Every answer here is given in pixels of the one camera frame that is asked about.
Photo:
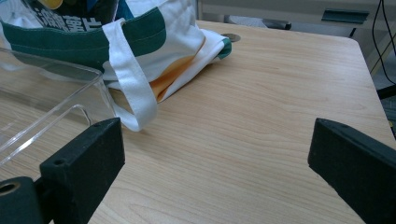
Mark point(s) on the white and green tote bag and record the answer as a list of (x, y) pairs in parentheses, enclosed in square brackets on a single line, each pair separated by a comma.
[(146, 46)]

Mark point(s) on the clear plastic tray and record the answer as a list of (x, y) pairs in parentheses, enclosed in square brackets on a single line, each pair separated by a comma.
[(46, 93)]

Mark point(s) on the dark snack packet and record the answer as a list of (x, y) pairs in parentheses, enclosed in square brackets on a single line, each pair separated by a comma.
[(68, 14)]

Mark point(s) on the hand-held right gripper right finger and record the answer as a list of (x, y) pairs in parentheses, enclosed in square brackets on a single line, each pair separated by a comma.
[(358, 165)]

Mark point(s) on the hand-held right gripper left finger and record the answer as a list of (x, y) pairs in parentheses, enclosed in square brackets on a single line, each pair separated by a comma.
[(84, 168)]

